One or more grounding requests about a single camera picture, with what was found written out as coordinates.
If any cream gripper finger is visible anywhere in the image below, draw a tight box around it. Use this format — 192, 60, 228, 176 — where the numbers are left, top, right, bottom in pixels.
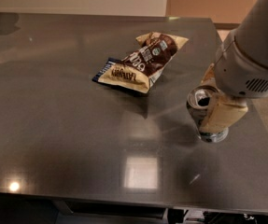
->
201, 63, 216, 86
199, 92, 248, 133

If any green white 7up can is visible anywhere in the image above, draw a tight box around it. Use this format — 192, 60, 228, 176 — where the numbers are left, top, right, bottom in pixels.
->
186, 85, 229, 143

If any brown cream snack bag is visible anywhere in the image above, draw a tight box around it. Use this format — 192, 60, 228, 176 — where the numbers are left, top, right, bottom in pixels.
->
92, 32, 188, 93

